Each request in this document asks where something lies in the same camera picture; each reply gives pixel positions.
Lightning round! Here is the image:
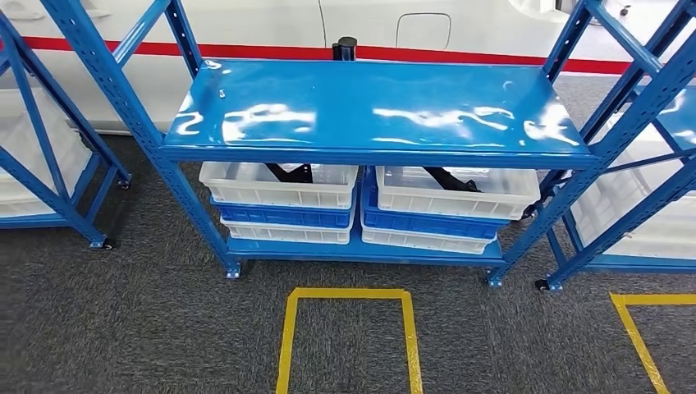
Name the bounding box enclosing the grey wheeled stand base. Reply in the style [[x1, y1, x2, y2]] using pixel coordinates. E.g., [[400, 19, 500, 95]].
[[595, 0, 634, 25]]

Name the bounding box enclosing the black cylindrical post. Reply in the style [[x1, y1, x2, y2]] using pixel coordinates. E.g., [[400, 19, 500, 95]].
[[332, 36, 359, 62]]

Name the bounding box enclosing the white pedestal base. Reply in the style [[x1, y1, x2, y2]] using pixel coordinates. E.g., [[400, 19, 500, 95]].
[[508, 0, 578, 24]]

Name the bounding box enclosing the white plastic crate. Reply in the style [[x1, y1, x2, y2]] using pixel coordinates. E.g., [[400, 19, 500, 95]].
[[220, 204, 357, 245], [199, 161, 360, 210], [360, 214, 497, 255], [375, 165, 542, 222]]

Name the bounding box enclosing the white car with red stripe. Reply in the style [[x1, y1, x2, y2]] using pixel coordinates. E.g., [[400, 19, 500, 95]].
[[0, 0, 696, 135]]

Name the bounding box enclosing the blue metal shelf rack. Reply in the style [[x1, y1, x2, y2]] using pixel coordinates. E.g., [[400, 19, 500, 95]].
[[40, 0, 696, 288], [535, 81, 696, 293], [0, 11, 133, 251]]

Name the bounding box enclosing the black part in crate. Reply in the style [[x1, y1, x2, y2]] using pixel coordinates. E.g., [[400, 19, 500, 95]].
[[265, 163, 315, 185], [423, 167, 483, 194]]

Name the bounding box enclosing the blue plastic crate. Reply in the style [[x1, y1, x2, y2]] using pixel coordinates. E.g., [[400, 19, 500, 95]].
[[360, 168, 510, 241], [210, 181, 360, 230]]

